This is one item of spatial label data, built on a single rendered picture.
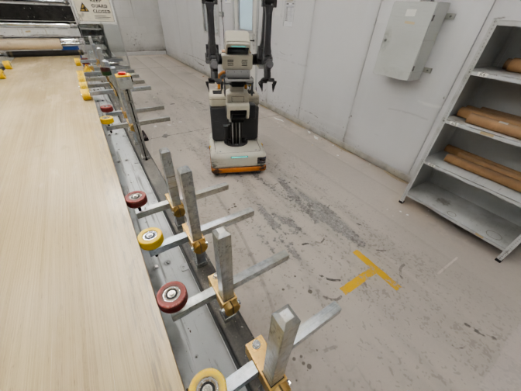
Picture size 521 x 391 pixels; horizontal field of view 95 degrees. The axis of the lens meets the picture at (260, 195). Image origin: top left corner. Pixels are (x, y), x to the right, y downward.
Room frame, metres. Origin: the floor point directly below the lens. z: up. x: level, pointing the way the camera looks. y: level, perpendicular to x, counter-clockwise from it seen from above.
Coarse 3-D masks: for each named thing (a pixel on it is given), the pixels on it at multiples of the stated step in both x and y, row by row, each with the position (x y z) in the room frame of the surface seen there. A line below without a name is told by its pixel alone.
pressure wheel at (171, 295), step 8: (160, 288) 0.36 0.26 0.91; (168, 288) 0.36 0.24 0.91; (176, 288) 0.36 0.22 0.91; (184, 288) 0.36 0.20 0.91; (160, 296) 0.33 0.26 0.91; (168, 296) 0.34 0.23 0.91; (176, 296) 0.34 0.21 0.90; (184, 296) 0.34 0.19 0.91; (160, 304) 0.31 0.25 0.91; (168, 304) 0.31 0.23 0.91; (176, 304) 0.32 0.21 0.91; (184, 304) 0.33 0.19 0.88; (168, 312) 0.31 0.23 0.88; (176, 312) 0.31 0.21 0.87
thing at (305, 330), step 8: (336, 304) 0.38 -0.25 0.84; (320, 312) 0.35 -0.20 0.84; (328, 312) 0.35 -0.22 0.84; (336, 312) 0.35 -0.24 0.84; (312, 320) 0.32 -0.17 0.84; (320, 320) 0.33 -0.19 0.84; (328, 320) 0.33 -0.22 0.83; (304, 328) 0.30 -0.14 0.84; (312, 328) 0.30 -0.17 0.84; (296, 336) 0.28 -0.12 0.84; (304, 336) 0.28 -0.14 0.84; (296, 344) 0.27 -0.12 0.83; (240, 368) 0.20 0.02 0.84; (248, 368) 0.20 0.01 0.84; (256, 368) 0.20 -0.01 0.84; (232, 376) 0.18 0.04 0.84; (240, 376) 0.18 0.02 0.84; (248, 376) 0.18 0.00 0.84; (256, 376) 0.19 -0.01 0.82; (232, 384) 0.17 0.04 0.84; (240, 384) 0.17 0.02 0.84
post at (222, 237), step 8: (216, 232) 0.39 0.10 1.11; (224, 232) 0.39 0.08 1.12; (216, 240) 0.38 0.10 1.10; (224, 240) 0.38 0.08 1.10; (216, 248) 0.38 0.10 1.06; (224, 248) 0.38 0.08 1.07; (216, 256) 0.39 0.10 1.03; (224, 256) 0.38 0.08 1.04; (216, 264) 0.39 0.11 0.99; (224, 264) 0.38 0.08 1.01; (232, 264) 0.39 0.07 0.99; (216, 272) 0.40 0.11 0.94; (224, 272) 0.38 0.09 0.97; (232, 272) 0.39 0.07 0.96; (224, 280) 0.37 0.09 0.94; (232, 280) 0.39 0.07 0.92; (224, 288) 0.37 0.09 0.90; (232, 288) 0.39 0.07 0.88; (224, 296) 0.37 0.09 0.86; (232, 296) 0.39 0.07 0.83
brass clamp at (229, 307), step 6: (210, 276) 0.45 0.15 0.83; (210, 282) 0.44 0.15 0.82; (216, 282) 0.43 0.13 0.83; (216, 288) 0.41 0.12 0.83; (216, 294) 0.40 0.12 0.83; (234, 294) 0.40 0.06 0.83; (222, 300) 0.37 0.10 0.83; (228, 300) 0.38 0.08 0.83; (234, 300) 0.38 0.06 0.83; (222, 306) 0.37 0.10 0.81; (228, 306) 0.36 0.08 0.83; (234, 306) 0.36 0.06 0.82; (222, 312) 0.35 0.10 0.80; (228, 312) 0.35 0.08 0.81; (234, 312) 0.36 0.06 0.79
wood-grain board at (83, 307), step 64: (64, 64) 3.19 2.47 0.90; (0, 128) 1.33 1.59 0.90; (64, 128) 1.38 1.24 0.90; (0, 192) 0.74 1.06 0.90; (64, 192) 0.76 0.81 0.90; (0, 256) 0.44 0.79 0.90; (64, 256) 0.45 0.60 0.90; (128, 256) 0.46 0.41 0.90; (0, 320) 0.25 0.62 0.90; (64, 320) 0.26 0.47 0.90; (128, 320) 0.27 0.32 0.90; (0, 384) 0.13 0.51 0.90; (64, 384) 0.14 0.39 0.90; (128, 384) 0.14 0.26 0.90
